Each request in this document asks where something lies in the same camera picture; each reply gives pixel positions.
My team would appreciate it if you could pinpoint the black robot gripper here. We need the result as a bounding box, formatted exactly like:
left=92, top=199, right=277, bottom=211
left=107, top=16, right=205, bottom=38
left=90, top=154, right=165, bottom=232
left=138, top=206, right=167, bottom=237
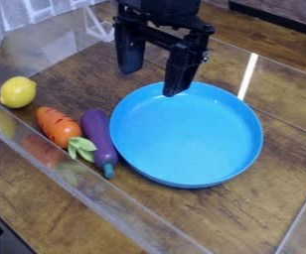
left=114, top=0, right=216, bottom=97

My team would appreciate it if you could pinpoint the yellow toy lemon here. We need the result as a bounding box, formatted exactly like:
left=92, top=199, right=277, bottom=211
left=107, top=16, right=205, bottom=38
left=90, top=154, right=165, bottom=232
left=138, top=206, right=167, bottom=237
left=0, top=76, right=36, bottom=108

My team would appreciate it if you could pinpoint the blue round tray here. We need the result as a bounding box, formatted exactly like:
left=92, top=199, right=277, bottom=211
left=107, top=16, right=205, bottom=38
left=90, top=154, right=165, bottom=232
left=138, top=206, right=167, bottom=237
left=110, top=82, right=263, bottom=189

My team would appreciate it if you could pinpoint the purple toy eggplant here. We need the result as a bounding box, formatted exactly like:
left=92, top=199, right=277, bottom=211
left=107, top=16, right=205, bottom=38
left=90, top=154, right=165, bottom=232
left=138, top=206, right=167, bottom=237
left=79, top=108, right=118, bottom=179

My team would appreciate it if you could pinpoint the orange toy carrot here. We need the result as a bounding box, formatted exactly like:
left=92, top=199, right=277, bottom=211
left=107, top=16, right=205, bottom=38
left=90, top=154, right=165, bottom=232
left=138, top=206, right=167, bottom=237
left=36, top=107, right=96, bottom=163

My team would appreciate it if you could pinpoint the white patterned curtain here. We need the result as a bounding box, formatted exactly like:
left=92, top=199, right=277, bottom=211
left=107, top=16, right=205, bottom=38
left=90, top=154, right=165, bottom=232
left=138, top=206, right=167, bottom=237
left=0, top=0, right=106, bottom=46

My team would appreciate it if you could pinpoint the clear acrylic enclosure wall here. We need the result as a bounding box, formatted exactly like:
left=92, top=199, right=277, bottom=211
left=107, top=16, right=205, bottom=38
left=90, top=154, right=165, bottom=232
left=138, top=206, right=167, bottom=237
left=0, top=5, right=306, bottom=254

